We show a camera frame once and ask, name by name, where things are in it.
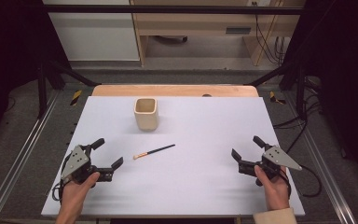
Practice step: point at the black brush with tan bristles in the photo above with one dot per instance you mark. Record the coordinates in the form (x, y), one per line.
(155, 151)

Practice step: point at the black metal stand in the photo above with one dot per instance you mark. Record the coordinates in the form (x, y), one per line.
(300, 93)
(42, 93)

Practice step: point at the white cabinet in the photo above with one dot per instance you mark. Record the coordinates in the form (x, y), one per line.
(96, 37)

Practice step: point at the person's left hand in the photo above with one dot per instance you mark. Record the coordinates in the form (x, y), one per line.
(74, 191)

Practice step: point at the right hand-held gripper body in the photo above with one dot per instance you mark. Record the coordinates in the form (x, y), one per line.
(276, 157)

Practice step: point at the person's right hand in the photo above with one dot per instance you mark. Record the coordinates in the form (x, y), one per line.
(276, 189)

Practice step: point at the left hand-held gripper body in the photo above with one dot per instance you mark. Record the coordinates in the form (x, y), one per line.
(74, 161)

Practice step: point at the black horizontal frame bar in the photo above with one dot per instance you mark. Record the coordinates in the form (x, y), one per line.
(167, 9)

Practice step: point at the black curtain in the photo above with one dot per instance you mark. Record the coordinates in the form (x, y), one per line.
(348, 77)
(9, 62)

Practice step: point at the wooden table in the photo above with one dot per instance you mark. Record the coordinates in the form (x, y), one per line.
(167, 90)

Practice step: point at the cream square cup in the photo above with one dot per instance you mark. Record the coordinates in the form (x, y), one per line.
(146, 119)

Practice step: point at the aluminium floor rail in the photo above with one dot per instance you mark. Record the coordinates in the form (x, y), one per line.
(326, 174)
(18, 158)

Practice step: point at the wooden drawer cabinet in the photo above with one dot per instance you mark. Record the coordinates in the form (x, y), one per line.
(195, 23)

